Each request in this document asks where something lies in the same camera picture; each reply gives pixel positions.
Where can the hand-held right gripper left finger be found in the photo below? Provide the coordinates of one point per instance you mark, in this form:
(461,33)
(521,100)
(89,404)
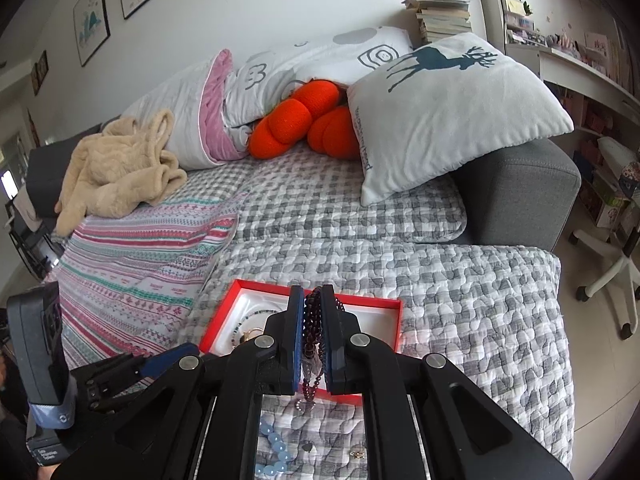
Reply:
(298,340)

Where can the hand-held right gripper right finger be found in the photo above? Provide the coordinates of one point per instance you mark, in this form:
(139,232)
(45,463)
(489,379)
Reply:
(327,340)

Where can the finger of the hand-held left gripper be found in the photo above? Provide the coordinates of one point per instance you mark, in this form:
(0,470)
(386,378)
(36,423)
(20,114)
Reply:
(170,357)
(107,397)

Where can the red jewelry box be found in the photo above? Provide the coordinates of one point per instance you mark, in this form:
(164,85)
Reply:
(375,325)

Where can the striped patterned blanket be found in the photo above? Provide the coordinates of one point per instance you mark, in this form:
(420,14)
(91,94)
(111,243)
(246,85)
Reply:
(135,270)

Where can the black chair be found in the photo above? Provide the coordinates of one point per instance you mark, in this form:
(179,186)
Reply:
(35,245)

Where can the grey white patterned quilt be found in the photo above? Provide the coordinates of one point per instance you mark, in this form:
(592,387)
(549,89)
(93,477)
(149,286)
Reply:
(465,310)

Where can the grey checked sofa cover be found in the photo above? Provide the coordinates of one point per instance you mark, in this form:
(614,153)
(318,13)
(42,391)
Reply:
(310,195)

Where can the beige fleece garment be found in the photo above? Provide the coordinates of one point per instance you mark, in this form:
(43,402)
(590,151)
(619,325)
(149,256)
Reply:
(115,175)

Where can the orange pumpkin cushion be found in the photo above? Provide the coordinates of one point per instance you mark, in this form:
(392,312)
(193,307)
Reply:
(332,132)
(290,120)

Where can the grey fabric sofa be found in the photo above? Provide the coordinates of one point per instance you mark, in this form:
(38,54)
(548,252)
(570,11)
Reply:
(515,185)

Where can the white deer print pillow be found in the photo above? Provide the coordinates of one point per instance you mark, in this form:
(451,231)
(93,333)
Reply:
(450,110)

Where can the small dark framed picture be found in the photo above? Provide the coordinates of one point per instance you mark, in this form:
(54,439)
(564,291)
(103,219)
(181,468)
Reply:
(40,72)

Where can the white cloud print quilt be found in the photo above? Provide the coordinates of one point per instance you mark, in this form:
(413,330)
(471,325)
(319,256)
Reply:
(300,65)

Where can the white office chair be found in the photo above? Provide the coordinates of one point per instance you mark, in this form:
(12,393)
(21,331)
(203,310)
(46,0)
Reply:
(617,265)

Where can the framed blue picture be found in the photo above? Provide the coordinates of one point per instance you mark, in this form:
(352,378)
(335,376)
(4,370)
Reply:
(91,20)

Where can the stack of books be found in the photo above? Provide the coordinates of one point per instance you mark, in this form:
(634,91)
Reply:
(445,15)

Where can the white bookshelf desk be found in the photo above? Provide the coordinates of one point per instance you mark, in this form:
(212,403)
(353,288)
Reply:
(575,67)

